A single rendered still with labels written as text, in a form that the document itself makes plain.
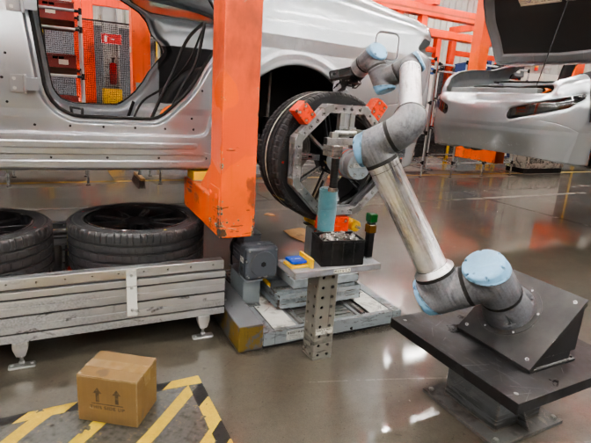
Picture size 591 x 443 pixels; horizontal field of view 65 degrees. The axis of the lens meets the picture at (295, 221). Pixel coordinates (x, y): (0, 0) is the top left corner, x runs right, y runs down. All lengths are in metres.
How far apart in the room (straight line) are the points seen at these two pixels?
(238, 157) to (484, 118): 3.11
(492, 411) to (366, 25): 2.07
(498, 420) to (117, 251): 1.68
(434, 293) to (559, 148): 2.96
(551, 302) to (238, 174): 1.30
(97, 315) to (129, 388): 0.51
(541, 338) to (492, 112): 3.11
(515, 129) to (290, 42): 2.50
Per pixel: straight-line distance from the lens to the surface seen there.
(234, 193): 2.03
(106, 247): 2.23
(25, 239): 2.26
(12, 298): 2.13
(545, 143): 4.52
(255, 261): 2.33
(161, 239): 2.21
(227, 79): 1.97
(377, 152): 1.62
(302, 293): 2.43
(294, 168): 2.19
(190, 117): 2.50
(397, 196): 1.65
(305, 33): 2.70
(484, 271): 1.72
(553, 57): 5.72
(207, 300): 2.24
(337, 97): 2.36
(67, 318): 2.17
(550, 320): 1.87
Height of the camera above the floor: 1.13
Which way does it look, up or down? 15 degrees down
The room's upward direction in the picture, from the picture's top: 4 degrees clockwise
